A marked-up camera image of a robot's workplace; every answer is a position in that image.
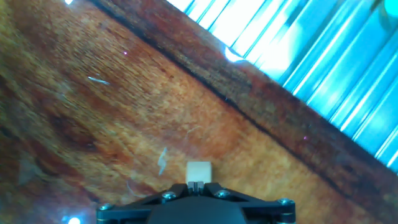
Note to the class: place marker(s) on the dark red wooden board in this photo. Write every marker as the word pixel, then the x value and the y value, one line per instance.
pixel 124 109

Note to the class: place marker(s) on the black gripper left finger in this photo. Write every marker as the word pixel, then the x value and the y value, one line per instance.
pixel 161 196

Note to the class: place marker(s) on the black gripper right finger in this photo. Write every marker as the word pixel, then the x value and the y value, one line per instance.
pixel 236 196

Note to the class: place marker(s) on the small wooden cube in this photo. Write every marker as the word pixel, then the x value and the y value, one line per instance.
pixel 199 172

